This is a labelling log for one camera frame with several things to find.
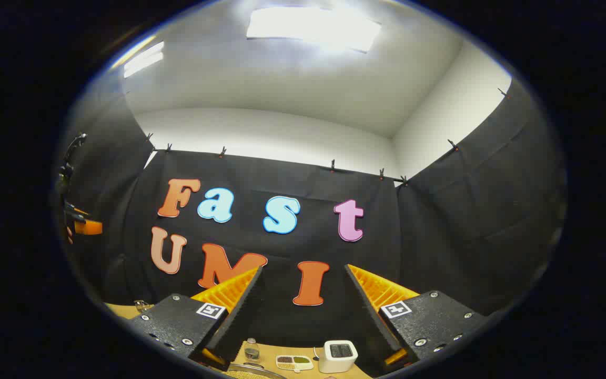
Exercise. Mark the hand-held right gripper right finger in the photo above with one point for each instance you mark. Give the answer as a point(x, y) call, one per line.
point(369, 316)

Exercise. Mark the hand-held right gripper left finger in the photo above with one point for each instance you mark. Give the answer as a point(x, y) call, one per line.
point(240, 321)

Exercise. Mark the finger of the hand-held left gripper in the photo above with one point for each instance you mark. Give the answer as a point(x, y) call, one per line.
point(88, 227)

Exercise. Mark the clear plastic water bottle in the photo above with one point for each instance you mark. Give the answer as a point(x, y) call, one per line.
point(252, 350)

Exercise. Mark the white toaster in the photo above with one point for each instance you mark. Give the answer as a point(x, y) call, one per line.
point(337, 360)

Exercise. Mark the white divided bean tray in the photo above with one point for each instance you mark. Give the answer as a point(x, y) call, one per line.
point(294, 362)

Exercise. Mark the small ceiling light panel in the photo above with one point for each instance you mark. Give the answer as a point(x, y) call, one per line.
point(144, 59)

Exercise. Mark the row of black cloth clips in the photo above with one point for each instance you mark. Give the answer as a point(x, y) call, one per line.
point(332, 166)

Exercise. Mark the large ceiling light panel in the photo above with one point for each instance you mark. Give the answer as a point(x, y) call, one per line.
point(313, 29)

